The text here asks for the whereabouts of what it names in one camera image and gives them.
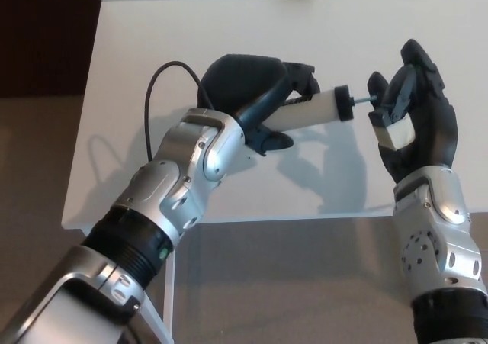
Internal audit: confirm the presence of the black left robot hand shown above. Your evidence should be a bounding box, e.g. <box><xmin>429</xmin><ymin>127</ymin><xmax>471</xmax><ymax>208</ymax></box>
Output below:
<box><xmin>198</xmin><ymin>53</ymin><xmax>321</xmax><ymax>158</ymax></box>

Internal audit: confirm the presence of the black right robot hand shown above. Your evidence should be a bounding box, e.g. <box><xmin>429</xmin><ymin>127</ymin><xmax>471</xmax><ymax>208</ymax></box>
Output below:
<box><xmin>367</xmin><ymin>38</ymin><xmax>458</xmax><ymax>187</ymax></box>

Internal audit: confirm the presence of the white air pump black handle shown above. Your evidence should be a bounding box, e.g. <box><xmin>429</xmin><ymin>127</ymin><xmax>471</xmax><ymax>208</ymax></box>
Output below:
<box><xmin>265</xmin><ymin>85</ymin><xmax>381</xmax><ymax>132</ymax></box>

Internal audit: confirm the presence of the dark brown partition panel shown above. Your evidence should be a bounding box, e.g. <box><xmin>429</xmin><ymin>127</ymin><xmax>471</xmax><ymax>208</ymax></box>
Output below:
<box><xmin>0</xmin><ymin>0</ymin><xmax>102</xmax><ymax>99</ymax></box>

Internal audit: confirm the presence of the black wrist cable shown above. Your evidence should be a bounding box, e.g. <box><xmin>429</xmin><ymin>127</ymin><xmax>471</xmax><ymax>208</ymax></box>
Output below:
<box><xmin>143</xmin><ymin>60</ymin><xmax>214</xmax><ymax>164</ymax></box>

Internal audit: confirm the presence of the white metal desk leg frame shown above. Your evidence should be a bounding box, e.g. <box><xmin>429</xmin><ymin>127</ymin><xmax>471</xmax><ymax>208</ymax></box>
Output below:
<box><xmin>79</xmin><ymin>227</ymin><xmax>177</xmax><ymax>344</ymax></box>

